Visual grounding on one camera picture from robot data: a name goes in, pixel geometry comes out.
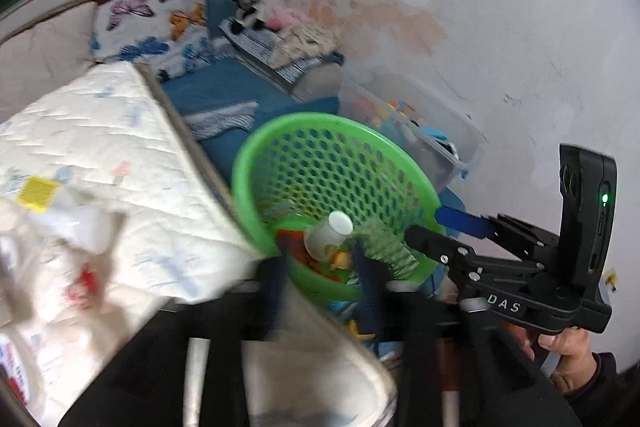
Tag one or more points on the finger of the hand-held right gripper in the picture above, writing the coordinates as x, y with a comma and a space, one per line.
435, 244
462, 219

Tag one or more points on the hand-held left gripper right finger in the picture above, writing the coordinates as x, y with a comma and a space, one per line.
369, 302

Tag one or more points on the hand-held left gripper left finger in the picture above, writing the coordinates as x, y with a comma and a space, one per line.
279, 297

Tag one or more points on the small white plastic bottle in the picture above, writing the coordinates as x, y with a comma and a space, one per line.
325, 237

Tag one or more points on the green plastic mesh basket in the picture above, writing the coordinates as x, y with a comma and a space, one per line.
330, 119

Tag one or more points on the pink white snack packet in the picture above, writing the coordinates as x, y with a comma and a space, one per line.
82, 282

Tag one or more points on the clear bottle yellow green label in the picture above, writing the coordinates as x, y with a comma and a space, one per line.
40, 193

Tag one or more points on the person's right forearm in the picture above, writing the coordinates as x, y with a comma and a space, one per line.
610, 392

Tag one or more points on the person's right hand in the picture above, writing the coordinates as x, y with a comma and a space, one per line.
570, 357

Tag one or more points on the blue floor rug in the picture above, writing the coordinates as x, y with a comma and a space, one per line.
452, 198

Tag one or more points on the clear plastic storage bin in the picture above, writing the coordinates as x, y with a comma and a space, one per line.
440, 127

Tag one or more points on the pile of colourful toys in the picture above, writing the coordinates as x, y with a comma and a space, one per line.
400, 114

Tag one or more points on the grey striped cloth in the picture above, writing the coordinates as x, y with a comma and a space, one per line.
225, 119

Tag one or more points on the blue bed sheet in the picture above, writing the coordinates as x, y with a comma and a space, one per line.
210, 87

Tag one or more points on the beige spotted cloth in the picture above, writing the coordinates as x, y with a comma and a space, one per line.
307, 39

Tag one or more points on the white quilted mattress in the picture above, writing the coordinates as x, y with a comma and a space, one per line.
100, 132

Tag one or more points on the blue striped folded blanket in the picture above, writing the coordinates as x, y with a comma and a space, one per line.
260, 47

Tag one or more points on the white packet red print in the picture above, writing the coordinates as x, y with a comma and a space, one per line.
20, 357

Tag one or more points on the pink plush toy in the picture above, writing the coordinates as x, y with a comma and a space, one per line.
284, 17

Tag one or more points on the large butterfly print pillow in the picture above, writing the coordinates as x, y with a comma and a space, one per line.
145, 32

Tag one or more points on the beige pillow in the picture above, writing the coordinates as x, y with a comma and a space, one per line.
45, 52

